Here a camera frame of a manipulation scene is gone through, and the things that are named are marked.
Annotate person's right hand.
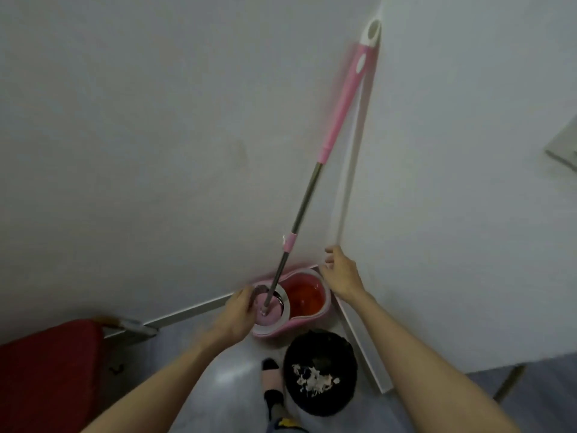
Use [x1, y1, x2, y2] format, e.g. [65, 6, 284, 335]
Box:
[319, 245, 368, 305]

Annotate person's left hand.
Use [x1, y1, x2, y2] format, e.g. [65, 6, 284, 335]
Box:
[209, 286, 260, 348]

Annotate pink mop bucket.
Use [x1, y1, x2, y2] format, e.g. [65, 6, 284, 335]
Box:
[250, 268, 332, 342]

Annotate pile of swept debris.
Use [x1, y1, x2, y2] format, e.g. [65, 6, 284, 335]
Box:
[290, 364, 341, 395]

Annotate pink spin mop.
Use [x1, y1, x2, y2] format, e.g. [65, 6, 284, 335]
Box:
[254, 18, 383, 319]

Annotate person's right forearm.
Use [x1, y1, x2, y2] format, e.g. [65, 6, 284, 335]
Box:
[349, 292, 523, 433]

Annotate person's left forearm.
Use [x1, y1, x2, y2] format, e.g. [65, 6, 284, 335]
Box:
[83, 331, 244, 433]

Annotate person's left pink slipper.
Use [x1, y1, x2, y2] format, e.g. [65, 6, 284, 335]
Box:
[263, 367, 285, 393]

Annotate black trash bin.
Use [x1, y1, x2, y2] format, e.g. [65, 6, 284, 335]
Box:
[282, 330, 358, 418]

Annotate person's left black sock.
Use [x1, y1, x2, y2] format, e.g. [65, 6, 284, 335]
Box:
[261, 358, 285, 422]

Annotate patched blue jeans shorts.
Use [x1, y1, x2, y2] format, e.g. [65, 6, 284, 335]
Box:
[268, 417, 312, 433]

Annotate red chair gold frame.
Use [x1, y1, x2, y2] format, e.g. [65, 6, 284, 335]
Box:
[0, 316, 159, 433]

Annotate white light switch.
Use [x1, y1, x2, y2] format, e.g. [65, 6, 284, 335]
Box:
[544, 114, 577, 173]

